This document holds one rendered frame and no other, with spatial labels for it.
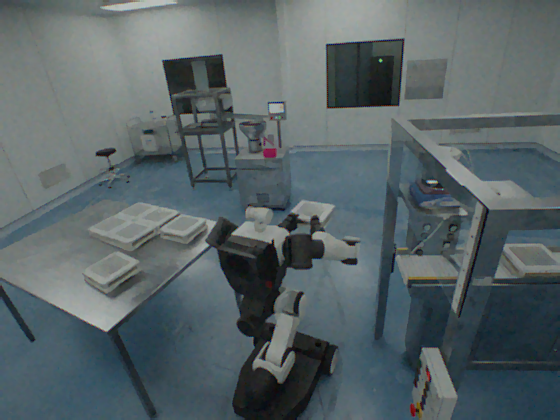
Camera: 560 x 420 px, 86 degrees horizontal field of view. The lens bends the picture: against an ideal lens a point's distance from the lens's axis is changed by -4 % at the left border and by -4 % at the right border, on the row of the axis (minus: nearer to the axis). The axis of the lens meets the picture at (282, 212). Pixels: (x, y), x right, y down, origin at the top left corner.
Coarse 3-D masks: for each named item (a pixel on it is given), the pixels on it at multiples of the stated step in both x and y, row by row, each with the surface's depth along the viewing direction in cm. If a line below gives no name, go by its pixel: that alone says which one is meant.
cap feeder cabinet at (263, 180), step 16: (240, 160) 399; (256, 160) 395; (272, 160) 391; (288, 160) 434; (240, 176) 410; (256, 176) 405; (272, 176) 401; (288, 176) 436; (240, 192) 421; (256, 192) 416; (272, 192) 412; (288, 192) 439
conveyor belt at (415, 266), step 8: (400, 256) 188; (416, 256) 187; (424, 256) 186; (400, 264) 183; (408, 264) 181; (416, 264) 180; (424, 264) 180; (504, 264) 174; (408, 272) 175; (416, 272) 174; (424, 272) 174; (432, 272) 173; (496, 272) 168; (504, 272) 168; (408, 288) 170
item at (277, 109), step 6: (270, 102) 396; (276, 102) 394; (282, 102) 393; (270, 108) 399; (276, 108) 398; (282, 108) 396; (270, 114) 403; (276, 114) 402; (282, 114) 400; (270, 120) 407
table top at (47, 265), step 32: (64, 224) 256; (0, 256) 218; (32, 256) 215; (64, 256) 212; (96, 256) 209; (128, 256) 207; (160, 256) 204; (192, 256) 201; (32, 288) 183; (64, 288) 181; (96, 288) 179; (128, 288) 177; (160, 288) 177; (96, 320) 156
